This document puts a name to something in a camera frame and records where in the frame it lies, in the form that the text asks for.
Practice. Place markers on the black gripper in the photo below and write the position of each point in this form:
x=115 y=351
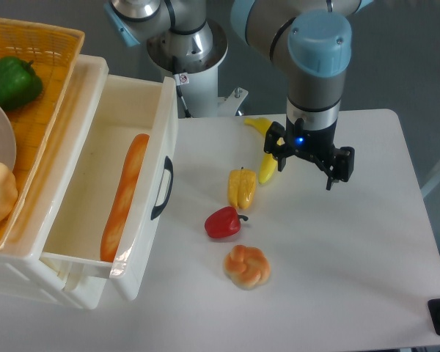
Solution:
x=313 y=146

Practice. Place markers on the white top drawer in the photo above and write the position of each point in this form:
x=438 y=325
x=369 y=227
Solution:
x=127 y=107

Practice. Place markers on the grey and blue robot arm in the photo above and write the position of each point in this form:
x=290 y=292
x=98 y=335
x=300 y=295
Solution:
x=309 y=41

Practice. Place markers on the white drawer cabinet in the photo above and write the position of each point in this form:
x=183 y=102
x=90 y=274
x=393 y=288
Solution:
x=24 y=270

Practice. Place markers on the yellow bell pepper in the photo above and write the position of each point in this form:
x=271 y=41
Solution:
x=241 y=188

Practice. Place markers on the red bell pepper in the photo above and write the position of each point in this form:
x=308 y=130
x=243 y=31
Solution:
x=223 y=223

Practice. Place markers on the braided round bread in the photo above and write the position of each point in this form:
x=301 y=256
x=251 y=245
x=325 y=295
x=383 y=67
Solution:
x=247 y=267

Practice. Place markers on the orange baguette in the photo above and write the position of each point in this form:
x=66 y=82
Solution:
x=123 y=198

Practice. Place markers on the yellow plastic basket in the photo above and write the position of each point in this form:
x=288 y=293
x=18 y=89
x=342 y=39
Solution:
x=54 y=51

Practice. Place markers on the green bell pepper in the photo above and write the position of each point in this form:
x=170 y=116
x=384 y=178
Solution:
x=19 y=83

